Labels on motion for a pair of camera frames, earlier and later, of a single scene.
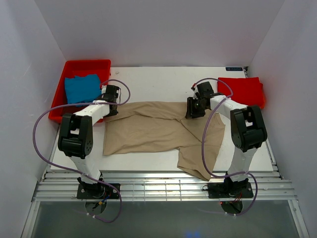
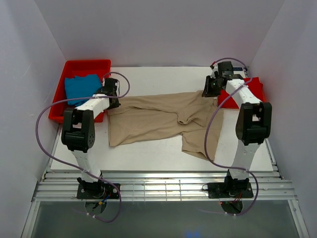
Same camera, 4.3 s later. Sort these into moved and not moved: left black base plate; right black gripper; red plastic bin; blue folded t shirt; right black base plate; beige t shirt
Moved: right black gripper; beige t shirt
Not moved: red plastic bin; left black base plate; blue folded t shirt; right black base plate
